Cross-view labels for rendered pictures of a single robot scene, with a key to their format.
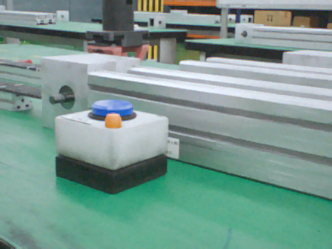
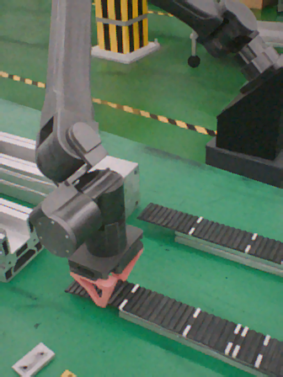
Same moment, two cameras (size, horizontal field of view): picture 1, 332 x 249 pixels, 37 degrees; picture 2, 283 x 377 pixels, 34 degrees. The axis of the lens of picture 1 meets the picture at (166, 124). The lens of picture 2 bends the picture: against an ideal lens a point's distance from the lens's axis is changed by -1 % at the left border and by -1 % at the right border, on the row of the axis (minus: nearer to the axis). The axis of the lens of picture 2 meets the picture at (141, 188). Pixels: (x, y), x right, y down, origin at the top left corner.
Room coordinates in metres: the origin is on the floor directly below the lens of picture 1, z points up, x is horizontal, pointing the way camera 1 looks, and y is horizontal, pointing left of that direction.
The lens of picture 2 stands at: (1.40, 0.08, 1.33)
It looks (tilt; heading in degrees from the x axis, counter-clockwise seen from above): 35 degrees down; 173
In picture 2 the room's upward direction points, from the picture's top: 3 degrees counter-clockwise
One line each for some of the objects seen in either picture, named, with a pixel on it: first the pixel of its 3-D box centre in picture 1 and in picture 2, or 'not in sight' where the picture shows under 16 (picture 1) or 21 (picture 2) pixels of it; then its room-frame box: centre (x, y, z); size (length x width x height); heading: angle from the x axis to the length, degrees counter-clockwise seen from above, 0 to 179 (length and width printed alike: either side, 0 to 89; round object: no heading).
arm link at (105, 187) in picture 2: not in sight; (99, 199); (0.91, 0.09, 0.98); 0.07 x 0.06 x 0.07; 141
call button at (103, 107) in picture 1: (112, 112); not in sight; (0.48, 0.05, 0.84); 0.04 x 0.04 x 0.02
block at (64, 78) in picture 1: (85, 93); (109, 188); (0.67, 0.11, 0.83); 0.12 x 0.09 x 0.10; 142
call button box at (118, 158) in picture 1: (118, 142); not in sight; (0.48, 0.05, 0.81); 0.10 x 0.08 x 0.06; 142
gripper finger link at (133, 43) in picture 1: (123, 58); (104, 277); (0.92, 0.08, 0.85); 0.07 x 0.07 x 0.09; 52
